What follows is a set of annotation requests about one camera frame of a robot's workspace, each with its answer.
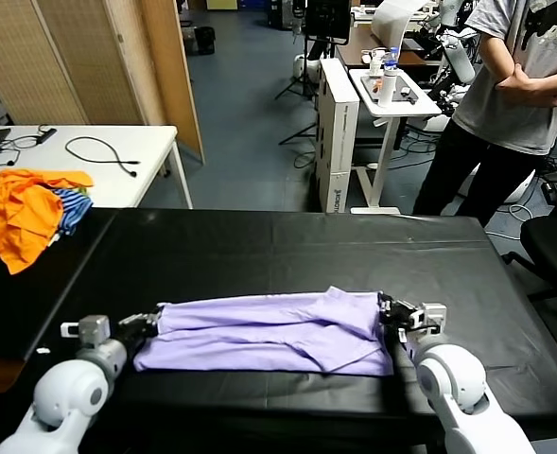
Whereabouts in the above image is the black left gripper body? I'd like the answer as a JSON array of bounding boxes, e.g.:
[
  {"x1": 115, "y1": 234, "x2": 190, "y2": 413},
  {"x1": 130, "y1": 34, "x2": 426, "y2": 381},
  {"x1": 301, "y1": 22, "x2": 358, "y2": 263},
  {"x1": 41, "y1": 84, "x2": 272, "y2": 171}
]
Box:
[{"x1": 113, "y1": 317, "x2": 161, "y2": 351}]

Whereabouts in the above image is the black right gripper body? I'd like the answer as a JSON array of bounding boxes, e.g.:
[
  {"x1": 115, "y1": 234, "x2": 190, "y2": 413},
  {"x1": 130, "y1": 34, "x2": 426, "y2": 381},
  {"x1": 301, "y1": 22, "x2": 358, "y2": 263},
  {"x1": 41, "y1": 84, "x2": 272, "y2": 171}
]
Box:
[{"x1": 382, "y1": 305, "x2": 426, "y2": 341}]

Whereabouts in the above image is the lavender t-shirt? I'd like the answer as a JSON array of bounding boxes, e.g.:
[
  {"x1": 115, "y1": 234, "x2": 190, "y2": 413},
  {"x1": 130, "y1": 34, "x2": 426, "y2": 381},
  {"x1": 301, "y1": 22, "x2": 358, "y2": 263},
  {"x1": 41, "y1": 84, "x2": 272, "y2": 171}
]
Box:
[{"x1": 132, "y1": 285, "x2": 395, "y2": 378}]

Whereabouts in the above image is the bare person forearm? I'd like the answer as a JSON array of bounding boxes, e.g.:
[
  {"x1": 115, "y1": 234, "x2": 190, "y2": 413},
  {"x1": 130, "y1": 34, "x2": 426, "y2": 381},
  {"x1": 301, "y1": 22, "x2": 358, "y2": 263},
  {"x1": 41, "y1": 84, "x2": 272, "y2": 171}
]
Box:
[{"x1": 495, "y1": 63, "x2": 557, "y2": 108}]

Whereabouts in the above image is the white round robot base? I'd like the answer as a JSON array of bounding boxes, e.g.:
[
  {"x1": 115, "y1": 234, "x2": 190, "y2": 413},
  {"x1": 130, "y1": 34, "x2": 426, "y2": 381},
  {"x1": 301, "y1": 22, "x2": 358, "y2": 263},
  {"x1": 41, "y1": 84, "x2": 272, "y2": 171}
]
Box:
[{"x1": 291, "y1": 54, "x2": 322, "y2": 80}]

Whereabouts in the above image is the black plastic table cover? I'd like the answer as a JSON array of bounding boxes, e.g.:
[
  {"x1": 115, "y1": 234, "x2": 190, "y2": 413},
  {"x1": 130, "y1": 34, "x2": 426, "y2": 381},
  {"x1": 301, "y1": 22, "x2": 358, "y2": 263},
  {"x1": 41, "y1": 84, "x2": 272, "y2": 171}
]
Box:
[{"x1": 3, "y1": 207, "x2": 557, "y2": 448}]

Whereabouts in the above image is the blue striped garment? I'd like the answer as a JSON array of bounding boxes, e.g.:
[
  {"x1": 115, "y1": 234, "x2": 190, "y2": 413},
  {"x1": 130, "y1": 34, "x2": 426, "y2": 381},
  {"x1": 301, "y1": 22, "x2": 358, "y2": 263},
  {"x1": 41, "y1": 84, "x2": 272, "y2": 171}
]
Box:
[{"x1": 50, "y1": 186, "x2": 94, "y2": 237}]

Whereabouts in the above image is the orange garment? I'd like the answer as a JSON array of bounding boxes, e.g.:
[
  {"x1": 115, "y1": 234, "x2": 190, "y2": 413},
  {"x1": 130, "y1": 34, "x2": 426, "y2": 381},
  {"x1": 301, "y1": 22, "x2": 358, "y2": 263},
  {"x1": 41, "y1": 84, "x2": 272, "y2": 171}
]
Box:
[{"x1": 0, "y1": 168, "x2": 95, "y2": 276}]

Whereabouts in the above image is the black office chair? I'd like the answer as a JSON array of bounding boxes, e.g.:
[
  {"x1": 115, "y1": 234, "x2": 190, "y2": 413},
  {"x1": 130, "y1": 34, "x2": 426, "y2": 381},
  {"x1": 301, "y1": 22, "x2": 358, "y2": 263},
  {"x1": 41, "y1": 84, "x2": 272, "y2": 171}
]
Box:
[{"x1": 500, "y1": 172, "x2": 557, "y2": 365}]

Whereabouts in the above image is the tall white cardboard box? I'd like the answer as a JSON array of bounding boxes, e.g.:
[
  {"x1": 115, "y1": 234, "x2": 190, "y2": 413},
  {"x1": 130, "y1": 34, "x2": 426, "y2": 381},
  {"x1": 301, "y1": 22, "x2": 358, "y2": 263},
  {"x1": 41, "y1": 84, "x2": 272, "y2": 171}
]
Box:
[{"x1": 314, "y1": 58, "x2": 360, "y2": 215}]

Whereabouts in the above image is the white rolling side table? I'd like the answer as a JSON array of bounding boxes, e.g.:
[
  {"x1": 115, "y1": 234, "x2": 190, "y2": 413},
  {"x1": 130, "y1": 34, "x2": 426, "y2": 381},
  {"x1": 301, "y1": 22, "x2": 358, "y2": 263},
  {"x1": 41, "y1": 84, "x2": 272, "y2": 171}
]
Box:
[{"x1": 348, "y1": 69, "x2": 444, "y2": 217}]

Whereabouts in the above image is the white tumbler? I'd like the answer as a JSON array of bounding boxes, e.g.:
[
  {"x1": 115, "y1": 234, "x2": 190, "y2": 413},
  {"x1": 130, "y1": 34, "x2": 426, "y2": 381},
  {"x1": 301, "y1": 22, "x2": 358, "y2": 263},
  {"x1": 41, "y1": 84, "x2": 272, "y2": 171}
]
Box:
[{"x1": 376, "y1": 68, "x2": 397, "y2": 109}]

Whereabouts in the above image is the person in grey t-shirt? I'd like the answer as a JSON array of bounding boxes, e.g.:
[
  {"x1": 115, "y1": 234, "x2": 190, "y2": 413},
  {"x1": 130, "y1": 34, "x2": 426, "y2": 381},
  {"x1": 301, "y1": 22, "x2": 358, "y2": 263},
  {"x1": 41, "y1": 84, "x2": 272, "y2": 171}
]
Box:
[{"x1": 412, "y1": 0, "x2": 557, "y2": 227}]

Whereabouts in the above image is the black tray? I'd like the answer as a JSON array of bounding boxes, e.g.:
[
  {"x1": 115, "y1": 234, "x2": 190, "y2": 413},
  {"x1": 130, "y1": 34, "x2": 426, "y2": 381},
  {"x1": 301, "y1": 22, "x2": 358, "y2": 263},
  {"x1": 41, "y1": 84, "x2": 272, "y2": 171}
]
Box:
[{"x1": 360, "y1": 75, "x2": 419, "y2": 106}]

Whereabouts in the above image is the white cup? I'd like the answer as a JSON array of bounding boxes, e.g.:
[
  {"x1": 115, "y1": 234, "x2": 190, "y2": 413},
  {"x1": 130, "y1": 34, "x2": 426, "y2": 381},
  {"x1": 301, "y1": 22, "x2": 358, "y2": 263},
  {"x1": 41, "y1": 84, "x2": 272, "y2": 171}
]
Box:
[{"x1": 367, "y1": 48, "x2": 386, "y2": 77}]

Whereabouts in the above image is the white humanoid robot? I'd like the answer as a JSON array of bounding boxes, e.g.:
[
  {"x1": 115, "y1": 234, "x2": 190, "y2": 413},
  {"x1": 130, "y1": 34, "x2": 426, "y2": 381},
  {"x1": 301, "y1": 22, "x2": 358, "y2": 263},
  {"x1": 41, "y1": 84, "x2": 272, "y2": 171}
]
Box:
[{"x1": 419, "y1": 0, "x2": 485, "y2": 133}]

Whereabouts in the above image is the brown desk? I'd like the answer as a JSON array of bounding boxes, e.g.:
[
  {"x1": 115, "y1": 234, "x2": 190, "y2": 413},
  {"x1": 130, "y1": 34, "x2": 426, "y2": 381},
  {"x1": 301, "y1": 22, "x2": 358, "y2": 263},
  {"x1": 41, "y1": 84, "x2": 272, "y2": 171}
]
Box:
[{"x1": 337, "y1": 23, "x2": 444, "y2": 70}]

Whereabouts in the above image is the wooden folding screen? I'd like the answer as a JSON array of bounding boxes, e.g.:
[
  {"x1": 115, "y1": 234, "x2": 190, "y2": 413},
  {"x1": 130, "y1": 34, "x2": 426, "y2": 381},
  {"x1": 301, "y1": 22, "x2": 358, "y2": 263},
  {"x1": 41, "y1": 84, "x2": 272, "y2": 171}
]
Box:
[{"x1": 0, "y1": 0, "x2": 207, "y2": 165}]

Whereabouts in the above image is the black trash bin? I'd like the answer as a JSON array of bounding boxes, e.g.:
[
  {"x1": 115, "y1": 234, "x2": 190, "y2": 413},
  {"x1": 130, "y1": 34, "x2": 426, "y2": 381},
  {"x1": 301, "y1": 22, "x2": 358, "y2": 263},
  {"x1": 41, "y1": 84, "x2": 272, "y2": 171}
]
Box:
[{"x1": 193, "y1": 26, "x2": 217, "y2": 57}]

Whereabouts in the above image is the white curved sheet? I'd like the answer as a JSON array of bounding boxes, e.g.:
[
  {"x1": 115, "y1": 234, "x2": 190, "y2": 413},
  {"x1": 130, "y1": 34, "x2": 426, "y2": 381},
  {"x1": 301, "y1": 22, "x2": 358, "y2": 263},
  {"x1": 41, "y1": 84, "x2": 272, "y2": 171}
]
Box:
[{"x1": 371, "y1": 0, "x2": 426, "y2": 46}]

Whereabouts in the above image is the black monitor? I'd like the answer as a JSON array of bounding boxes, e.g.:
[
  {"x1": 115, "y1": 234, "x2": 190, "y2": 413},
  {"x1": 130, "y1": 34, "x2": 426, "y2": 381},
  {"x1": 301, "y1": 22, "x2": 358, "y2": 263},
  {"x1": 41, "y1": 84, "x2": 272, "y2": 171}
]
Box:
[{"x1": 304, "y1": 0, "x2": 354, "y2": 46}]

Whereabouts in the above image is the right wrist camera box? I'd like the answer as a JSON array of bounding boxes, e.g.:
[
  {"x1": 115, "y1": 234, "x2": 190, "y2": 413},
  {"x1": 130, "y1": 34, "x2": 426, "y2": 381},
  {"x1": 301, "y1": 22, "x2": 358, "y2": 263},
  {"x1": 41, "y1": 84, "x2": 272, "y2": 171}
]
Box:
[{"x1": 419, "y1": 303, "x2": 448, "y2": 335}]

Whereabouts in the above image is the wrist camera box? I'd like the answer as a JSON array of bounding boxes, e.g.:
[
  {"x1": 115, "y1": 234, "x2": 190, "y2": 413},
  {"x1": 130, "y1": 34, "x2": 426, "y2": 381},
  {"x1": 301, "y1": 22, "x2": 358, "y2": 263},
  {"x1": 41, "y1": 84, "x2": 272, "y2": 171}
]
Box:
[
  {"x1": 60, "y1": 314, "x2": 112, "y2": 346},
  {"x1": 419, "y1": 303, "x2": 448, "y2": 335}
]

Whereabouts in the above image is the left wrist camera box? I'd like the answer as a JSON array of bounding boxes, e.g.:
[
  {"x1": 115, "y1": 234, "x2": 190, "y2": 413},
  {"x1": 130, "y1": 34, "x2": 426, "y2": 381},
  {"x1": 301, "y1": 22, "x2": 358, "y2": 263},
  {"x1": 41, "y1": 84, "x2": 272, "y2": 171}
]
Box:
[{"x1": 60, "y1": 314, "x2": 112, "y2": 346}]

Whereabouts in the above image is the thick black cable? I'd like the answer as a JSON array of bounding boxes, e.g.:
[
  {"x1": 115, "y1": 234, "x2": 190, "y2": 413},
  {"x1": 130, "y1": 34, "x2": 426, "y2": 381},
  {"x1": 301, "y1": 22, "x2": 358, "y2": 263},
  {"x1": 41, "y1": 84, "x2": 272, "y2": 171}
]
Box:
[{"x1": 63, "y1": 136, "x2": 141, "y2": 179}]

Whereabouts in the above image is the thin black cable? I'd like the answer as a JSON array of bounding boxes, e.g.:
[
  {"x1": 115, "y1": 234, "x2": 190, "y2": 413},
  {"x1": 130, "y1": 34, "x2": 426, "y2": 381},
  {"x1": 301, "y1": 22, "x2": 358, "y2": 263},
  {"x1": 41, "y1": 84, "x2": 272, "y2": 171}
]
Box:
[{"x1": 0, "y1": 134, "x2": 41, "y2": 172}]

